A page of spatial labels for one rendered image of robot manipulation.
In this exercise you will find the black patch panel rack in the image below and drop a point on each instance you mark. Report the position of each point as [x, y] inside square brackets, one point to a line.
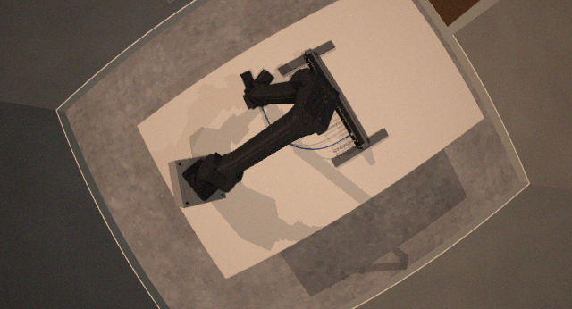
[346, 113]

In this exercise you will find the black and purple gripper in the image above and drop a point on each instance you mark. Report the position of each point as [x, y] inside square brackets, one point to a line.
[249, 103]

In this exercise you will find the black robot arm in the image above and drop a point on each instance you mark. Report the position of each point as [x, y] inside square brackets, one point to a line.
[306, 89]

